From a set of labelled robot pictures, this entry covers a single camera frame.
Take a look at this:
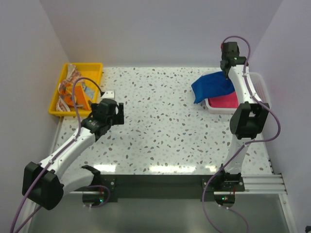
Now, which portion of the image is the blue towel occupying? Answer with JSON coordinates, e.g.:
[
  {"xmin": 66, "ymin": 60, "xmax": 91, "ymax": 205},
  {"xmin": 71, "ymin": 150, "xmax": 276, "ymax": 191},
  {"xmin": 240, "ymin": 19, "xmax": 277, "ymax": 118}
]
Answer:
[{"xmin": 191, "ymin": 71, "xmax": 235, "ymax": 104}]

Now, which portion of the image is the white perforated plastic basket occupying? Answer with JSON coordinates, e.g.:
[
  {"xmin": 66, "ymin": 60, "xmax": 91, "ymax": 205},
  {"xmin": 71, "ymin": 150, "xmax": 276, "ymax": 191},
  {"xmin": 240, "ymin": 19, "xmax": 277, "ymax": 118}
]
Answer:
[{"xmin": 205, "ymin": 72, "xmax": 272, "ymax": 114}]

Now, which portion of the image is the white orange patterned towel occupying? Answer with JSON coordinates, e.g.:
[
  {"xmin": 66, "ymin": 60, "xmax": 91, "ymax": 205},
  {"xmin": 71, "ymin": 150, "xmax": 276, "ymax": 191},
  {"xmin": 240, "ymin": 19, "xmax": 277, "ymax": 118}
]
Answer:
[{"xmin": 56, "ymin": 64, "xmax": 95, "ymax": 112}]

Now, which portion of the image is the yellow plastic bin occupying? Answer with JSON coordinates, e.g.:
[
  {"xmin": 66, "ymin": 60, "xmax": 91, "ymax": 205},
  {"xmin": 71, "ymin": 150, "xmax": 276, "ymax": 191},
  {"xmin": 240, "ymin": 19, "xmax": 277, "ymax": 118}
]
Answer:
[{"xmin": 49, "ymin": 63, "xmax": 103, "ymax": 117}]

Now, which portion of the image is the orange grey cat towel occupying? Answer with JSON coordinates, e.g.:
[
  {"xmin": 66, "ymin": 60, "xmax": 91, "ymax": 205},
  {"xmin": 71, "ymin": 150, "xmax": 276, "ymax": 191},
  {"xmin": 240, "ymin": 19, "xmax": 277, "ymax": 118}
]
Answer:
[{"xmin": 64, "ymin": 83, "xmax": 90, "ymax": 111}]

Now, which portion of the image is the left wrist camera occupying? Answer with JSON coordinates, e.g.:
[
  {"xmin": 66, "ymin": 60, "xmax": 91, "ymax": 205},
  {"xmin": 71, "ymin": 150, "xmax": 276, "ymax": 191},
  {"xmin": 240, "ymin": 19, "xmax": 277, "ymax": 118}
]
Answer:
[{"xmin": 101, "ymin": 90, "xmax": 115, "ymax": 100}]

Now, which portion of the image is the aluminium extrusion rail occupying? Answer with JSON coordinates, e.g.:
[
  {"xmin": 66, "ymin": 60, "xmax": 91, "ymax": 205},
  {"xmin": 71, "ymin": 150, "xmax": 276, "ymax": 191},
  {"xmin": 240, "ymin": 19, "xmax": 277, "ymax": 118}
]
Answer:
[{"xmin": 243, "ymin": 174, "xmax": 287, "ymax": 194}]

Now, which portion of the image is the pink microfiber towel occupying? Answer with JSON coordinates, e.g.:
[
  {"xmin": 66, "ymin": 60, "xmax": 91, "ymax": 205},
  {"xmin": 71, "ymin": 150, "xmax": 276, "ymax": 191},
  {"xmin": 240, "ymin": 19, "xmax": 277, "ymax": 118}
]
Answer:
[{"xmin": 208, "ymin": 92, "xmax": 239, "ymax": 108}]

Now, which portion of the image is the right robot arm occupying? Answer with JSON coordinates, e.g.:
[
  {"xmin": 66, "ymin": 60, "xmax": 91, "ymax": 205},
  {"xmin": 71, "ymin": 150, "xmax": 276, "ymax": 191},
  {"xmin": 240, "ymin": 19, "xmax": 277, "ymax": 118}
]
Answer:
[{"xmin": 211, "ymin": 42, "xmax": 268, "ymax": 192}]

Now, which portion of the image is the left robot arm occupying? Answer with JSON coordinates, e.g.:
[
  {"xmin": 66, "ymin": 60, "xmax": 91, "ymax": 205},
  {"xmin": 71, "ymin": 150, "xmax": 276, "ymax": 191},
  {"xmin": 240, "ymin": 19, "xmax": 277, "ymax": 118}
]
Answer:
[{"xmin": 22, "ymin": 99, "xmax": 124, "ymax": 210}]

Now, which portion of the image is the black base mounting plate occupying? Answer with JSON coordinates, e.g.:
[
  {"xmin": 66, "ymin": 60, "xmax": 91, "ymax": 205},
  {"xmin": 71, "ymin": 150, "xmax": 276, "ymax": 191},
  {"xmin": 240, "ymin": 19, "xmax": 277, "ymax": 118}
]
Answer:
[{"xmin": 91, "ymin": 174, "xmax": 245, "ymax": 202}]

